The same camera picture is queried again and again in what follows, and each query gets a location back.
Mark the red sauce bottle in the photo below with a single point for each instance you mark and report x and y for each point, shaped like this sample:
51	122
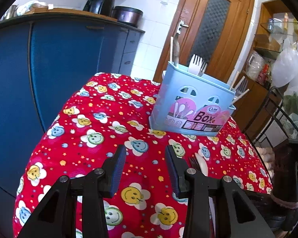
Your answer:
264	77

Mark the black air fryer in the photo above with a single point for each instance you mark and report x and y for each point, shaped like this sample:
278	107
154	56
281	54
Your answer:
103	7

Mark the white plastic bag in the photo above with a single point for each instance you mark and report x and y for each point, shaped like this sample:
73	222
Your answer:
285	68

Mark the yellow bottle on shelf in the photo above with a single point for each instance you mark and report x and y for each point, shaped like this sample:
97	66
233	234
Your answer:
295	28

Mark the dark rice cooker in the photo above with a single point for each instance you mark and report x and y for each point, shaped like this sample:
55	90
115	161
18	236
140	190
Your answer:
127	15

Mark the cardboard box on shelf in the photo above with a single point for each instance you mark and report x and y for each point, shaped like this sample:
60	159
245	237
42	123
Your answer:
266	42

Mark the white cloth on counter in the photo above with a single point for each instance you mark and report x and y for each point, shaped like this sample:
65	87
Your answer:
31	5

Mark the wooden shelf cabinet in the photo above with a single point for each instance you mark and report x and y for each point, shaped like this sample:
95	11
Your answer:
276	28

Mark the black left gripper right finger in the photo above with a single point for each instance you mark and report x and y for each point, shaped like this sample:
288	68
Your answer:
235	214

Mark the orange bottle on shelf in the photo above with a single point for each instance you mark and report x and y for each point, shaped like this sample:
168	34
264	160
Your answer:
285	22

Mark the black metal rack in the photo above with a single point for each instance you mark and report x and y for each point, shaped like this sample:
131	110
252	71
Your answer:
270	125

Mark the brown wooden door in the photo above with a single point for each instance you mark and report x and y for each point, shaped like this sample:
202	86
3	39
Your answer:
217	32

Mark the red smiley flower tablecloth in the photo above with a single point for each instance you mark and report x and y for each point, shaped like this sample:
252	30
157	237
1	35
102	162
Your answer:
112	110

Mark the blue kitchen cabinet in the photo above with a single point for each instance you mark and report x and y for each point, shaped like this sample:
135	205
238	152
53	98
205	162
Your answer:
43	60

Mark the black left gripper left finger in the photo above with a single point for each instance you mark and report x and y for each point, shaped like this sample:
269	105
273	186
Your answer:
55	215

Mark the white plastic fork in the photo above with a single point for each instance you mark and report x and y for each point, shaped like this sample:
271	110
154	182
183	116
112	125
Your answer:
195	64

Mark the metal fork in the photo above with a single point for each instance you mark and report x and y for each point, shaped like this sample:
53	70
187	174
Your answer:
203	68
241	86

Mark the light blue utensil box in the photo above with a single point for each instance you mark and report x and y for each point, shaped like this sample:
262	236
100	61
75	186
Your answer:
191	104

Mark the small glass jar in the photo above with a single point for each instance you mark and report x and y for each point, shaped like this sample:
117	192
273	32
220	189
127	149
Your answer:
270	25

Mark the silver door handle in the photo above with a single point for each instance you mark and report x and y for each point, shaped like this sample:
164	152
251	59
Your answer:
181	25

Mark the clear plastic jar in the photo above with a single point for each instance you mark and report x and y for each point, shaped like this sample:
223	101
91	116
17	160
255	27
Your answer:
254	65

